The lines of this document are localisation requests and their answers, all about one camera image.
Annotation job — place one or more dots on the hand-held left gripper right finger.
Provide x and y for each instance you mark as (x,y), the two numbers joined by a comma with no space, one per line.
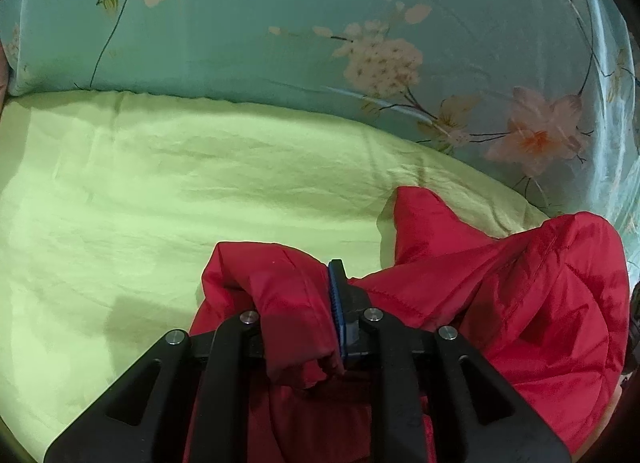
(337,315)

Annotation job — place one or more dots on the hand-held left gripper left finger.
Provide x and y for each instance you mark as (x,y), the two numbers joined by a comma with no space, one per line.
(232,345)

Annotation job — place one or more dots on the red puffer jacket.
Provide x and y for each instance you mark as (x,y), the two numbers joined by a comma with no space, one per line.
(525,293)

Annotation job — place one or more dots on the light green bed sheet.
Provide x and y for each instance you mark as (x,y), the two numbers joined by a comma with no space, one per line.
(150,193)

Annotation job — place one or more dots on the teal floral duvet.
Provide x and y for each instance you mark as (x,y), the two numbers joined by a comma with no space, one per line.
(250,18)

